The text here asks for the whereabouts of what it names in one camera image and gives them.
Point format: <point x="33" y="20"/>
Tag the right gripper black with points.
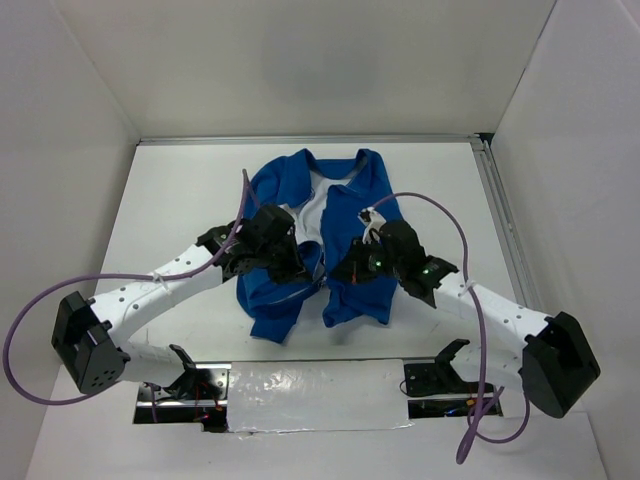
<point x="353" y="270"/>

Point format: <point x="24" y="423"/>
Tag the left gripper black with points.
<point x="295" y="271"/>

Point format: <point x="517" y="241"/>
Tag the blue zip jacket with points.
<point x="324" y="196"/>

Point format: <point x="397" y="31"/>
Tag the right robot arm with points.
<point x="548" y="358"/>

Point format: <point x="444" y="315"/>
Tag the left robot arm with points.
<point x="93" y="337"/>

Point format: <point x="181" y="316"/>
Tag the silver tape patch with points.
<point x="291" y="397"/>

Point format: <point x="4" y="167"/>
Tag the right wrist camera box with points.
<point x="373" y="221"/>

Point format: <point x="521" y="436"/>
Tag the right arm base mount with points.
<point x="434" y="390"/>

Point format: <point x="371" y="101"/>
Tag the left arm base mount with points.
<point x="198" y="395"/>

